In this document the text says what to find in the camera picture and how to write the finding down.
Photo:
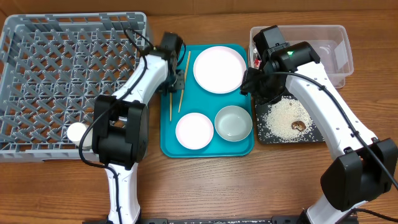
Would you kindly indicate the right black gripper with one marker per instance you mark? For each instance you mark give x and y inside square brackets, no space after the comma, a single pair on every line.
[247,88]

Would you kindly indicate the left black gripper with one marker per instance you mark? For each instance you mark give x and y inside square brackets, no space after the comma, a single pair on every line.
[178,83]

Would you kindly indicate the red snack wrapper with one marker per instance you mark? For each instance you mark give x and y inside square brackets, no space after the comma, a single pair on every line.
[256,58]

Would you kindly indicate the wooden chopstick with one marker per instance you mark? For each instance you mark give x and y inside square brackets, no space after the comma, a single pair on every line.
[185,78]
[170,106]

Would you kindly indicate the pile of white rice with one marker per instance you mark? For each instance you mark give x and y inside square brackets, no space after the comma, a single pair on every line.
[286,119]

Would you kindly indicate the white round plate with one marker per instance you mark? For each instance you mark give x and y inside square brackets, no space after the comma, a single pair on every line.
[219,69]

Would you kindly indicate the grey bowl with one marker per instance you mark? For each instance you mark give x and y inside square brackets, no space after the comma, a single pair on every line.
[233,123]

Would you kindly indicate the pink white small bowl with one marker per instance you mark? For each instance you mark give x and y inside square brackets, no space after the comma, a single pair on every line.
[194,131]

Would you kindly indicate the brown food scrap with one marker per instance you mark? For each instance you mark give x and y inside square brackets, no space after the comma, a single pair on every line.
[298,125]

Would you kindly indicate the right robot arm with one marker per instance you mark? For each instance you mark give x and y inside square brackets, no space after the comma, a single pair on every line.
[363,166]

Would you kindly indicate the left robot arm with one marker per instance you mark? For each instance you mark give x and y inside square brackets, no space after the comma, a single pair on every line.
[120,130]

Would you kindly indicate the black food waste tray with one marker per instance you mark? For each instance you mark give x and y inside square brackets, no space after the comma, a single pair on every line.
[264,137]

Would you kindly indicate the clear plastic waste bin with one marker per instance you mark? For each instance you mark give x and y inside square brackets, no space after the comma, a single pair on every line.
[331,43]

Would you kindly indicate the teal plastic serving tray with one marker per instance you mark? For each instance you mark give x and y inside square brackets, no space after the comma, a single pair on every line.
[198,100]

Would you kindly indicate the white cup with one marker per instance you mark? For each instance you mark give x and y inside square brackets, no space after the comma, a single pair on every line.
[75,132]

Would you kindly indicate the grey plastic dish rack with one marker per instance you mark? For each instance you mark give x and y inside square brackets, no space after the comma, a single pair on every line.
[53,66]

